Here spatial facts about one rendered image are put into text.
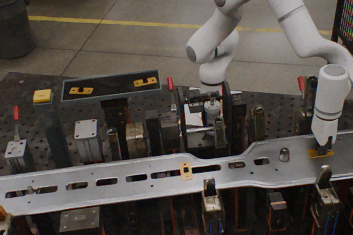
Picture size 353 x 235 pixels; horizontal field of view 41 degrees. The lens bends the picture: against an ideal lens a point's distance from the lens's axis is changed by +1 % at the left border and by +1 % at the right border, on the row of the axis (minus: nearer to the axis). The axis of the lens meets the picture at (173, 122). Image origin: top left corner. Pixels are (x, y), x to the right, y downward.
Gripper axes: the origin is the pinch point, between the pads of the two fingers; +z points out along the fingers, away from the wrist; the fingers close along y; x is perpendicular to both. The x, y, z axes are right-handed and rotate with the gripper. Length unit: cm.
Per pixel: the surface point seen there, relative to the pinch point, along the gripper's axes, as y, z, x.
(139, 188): 5, 3, -63
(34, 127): -73, 33, -116
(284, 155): 1.5, -0.2, -13.2
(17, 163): -12, 0, -105
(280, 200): 17.0, 3.8, -18.8
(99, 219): 18, 1, -76
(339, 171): 9.3, 2.9, 3.1
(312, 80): -13.4, -18.8, -0.6
